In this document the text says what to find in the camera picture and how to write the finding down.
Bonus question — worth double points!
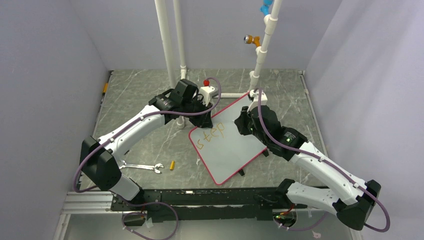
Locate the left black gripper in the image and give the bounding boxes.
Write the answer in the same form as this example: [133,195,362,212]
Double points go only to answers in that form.
[181,96,213,128]

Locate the pink framed whiteboard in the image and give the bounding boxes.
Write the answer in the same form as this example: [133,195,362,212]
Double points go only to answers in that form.
[188,93,266,185]

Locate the yellow marker cap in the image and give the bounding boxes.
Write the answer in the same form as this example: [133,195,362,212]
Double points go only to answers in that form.
[169,161,176,171]

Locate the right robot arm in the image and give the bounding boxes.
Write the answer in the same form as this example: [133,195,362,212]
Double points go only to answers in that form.
[234,105,381,231]

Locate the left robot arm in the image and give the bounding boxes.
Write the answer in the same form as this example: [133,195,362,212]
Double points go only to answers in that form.
[74,78,222,210]

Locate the silver open-end wrench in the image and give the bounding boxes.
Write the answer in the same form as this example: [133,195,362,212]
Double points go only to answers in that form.
[118,160,164,174]

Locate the blue clamp on pipe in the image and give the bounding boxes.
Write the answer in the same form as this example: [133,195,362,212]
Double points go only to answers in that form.
[259,0,274,16]

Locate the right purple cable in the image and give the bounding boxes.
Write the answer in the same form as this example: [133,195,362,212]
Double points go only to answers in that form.
[253,87,391,233]

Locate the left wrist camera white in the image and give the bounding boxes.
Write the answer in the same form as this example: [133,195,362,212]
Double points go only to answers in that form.
[197,79,218,107]

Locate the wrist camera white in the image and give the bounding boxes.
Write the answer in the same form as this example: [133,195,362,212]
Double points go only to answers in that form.
[247,88,268,112]
[197,79,218,107]

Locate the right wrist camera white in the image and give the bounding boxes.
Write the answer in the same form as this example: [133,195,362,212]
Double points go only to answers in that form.
[247,88,268,112]

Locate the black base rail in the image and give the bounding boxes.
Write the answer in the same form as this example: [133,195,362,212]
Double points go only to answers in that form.
[110,187,290,223]

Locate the orange clamp mounted camera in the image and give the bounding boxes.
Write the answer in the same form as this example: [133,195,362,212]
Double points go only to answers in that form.
[243,34,261,47]

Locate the white pvc pipe frame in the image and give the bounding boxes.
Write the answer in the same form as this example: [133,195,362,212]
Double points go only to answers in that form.
[153,0,283,130]

